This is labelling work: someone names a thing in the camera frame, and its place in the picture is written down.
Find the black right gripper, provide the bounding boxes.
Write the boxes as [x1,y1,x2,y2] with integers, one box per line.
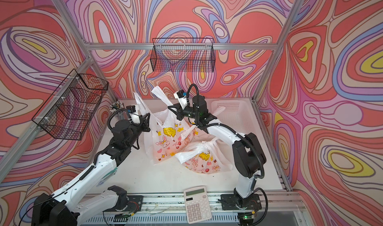
[168,103,200,121]

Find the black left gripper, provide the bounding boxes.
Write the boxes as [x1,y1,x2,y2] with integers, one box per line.
[124,112,150,150]

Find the white printed plastic bag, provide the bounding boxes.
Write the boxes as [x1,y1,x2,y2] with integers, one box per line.
[175,137,233,174]

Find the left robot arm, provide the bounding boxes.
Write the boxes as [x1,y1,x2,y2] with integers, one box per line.
[31,109,151,226]

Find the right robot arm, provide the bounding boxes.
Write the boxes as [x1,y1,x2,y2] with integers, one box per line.
[168,93,266,209]

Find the metal pen cup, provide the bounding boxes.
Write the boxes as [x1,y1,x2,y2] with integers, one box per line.
[109,100,126,120]

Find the green pen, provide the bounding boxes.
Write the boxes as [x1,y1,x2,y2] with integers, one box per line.
[102,167,118,182]

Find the white plastic basket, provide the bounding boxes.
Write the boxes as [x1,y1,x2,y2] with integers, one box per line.
[209,99,262,136]

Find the pink desk calculator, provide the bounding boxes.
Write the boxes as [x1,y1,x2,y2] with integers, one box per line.
[184,186,212,224]

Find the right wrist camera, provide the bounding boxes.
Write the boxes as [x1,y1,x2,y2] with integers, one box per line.
[174,89,189,109]

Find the black wire basket rear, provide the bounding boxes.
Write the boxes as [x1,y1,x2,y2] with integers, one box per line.
[150,37,216,73]

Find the black wire basket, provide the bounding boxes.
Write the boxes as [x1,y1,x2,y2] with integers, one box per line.
[150,37,216,73]
[32,69,109,140]

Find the black wire basket left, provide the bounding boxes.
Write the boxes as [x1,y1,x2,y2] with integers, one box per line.
[32,69,109,140]

